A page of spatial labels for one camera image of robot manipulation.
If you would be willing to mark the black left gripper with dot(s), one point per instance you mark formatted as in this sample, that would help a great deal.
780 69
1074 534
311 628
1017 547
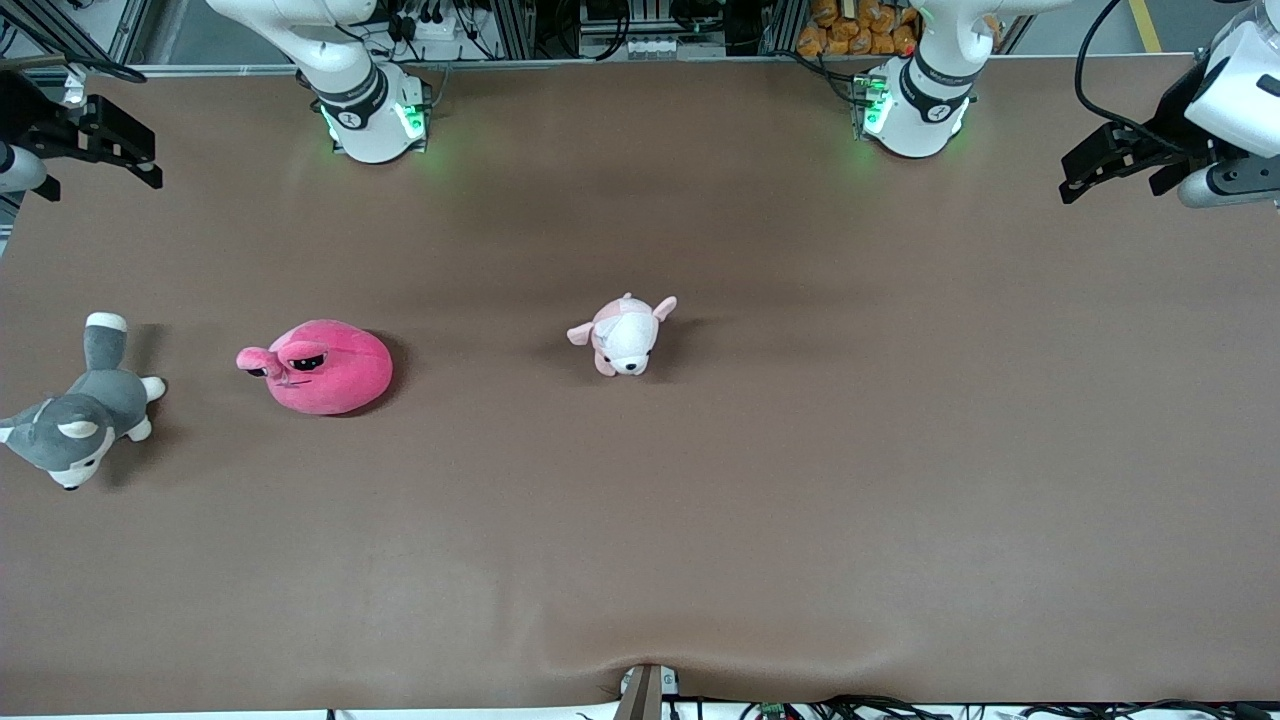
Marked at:
1172 128

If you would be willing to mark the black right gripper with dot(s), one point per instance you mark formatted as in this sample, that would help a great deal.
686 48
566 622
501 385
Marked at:
30 120

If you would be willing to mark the hot pink round plush toy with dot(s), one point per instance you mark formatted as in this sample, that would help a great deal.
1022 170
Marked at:
330 375

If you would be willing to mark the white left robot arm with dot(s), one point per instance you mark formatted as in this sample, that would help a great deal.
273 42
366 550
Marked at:
920 120

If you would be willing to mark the grey white husky plush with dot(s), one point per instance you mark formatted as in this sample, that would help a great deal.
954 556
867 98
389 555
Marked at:
95 410

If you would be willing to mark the orange plush pile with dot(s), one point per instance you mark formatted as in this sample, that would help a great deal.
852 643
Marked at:
860 25

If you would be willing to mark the white power strip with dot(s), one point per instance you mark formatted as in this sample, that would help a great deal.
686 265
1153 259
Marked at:
430 25

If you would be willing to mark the light pink white plush dog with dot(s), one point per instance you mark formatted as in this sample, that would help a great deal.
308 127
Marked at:
625 340

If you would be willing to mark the brown table mat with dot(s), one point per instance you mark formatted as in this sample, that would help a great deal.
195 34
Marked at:
640 520

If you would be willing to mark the small green connector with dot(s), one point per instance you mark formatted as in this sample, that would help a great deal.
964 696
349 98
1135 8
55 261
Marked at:
772 710

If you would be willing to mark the silver table edge rail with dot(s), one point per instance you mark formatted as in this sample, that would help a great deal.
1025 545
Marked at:
600 64

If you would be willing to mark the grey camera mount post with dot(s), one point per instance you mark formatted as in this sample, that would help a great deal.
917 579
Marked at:
645 695

